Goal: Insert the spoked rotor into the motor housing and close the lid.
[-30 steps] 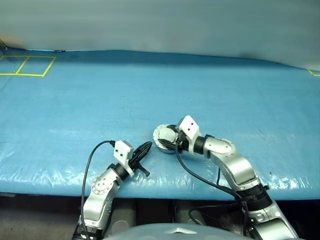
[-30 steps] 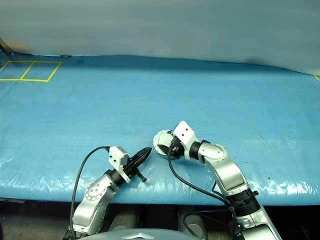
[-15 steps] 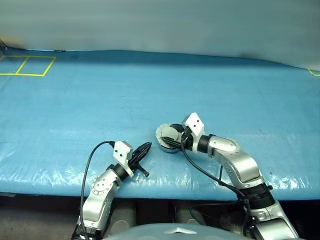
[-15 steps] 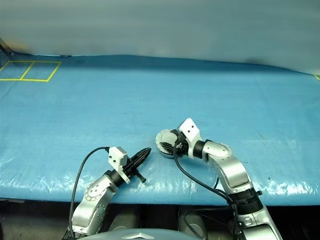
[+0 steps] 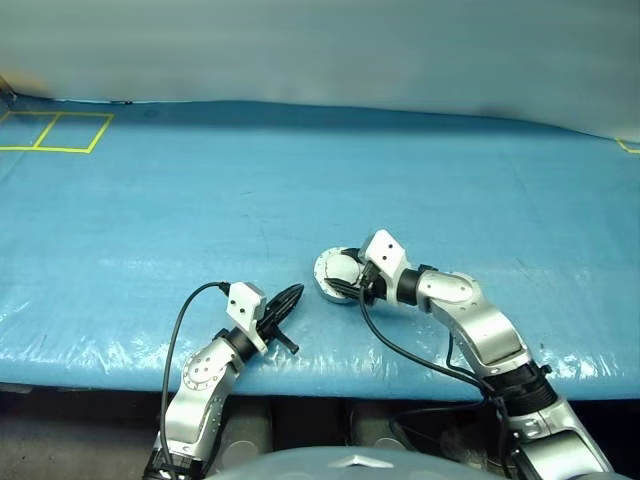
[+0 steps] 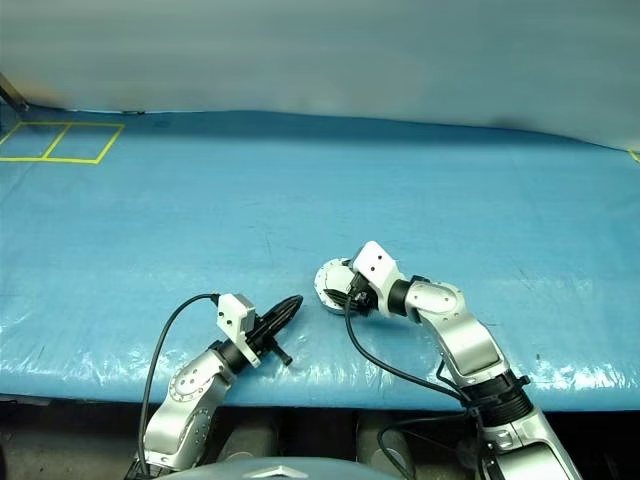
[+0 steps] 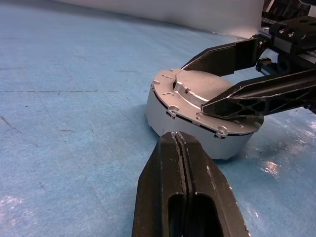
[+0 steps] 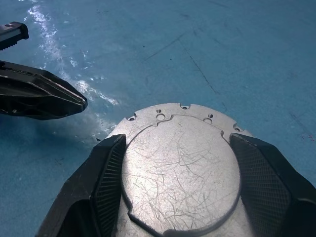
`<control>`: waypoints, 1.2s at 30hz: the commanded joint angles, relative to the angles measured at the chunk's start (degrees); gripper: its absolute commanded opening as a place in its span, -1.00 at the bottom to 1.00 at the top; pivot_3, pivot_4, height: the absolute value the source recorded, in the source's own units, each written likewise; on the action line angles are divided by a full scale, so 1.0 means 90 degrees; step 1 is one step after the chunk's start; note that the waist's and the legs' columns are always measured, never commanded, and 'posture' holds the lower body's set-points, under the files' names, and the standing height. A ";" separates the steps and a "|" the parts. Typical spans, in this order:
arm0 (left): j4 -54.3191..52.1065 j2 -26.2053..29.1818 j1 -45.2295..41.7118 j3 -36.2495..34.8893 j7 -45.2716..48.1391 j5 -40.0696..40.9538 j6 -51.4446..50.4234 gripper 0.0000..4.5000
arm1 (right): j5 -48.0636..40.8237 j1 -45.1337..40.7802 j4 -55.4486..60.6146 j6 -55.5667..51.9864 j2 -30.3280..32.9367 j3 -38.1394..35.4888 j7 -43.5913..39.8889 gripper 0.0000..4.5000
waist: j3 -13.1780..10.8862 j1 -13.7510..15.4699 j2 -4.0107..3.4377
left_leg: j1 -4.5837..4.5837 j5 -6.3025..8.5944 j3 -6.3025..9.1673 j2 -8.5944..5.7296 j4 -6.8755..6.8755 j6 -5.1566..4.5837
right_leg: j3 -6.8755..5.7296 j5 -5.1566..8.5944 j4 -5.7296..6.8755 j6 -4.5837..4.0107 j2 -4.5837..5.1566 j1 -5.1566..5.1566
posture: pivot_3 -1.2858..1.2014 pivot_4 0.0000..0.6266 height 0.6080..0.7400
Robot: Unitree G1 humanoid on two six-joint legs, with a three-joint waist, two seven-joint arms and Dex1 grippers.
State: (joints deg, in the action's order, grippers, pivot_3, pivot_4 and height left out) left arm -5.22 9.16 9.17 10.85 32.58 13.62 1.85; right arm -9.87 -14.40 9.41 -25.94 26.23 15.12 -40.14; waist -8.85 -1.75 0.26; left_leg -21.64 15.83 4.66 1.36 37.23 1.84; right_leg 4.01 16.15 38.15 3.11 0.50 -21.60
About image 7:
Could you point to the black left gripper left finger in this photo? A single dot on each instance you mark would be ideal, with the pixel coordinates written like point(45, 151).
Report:
point(158, 187)

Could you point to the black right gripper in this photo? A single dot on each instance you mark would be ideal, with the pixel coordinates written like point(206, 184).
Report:
point(296, 24)

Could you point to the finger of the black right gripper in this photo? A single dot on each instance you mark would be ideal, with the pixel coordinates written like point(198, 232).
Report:
point(222, 59)

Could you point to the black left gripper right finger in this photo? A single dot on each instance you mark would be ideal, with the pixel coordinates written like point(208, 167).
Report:
point(212, 197)

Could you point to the round finned motor lid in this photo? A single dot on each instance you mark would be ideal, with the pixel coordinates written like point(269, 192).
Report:
point(163, 84)

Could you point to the silver motor housing copper windings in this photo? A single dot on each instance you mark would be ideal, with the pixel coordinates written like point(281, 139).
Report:
point(158, 116)

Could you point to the blue table cover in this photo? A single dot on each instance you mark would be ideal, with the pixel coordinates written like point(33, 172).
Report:
point(61, 98)

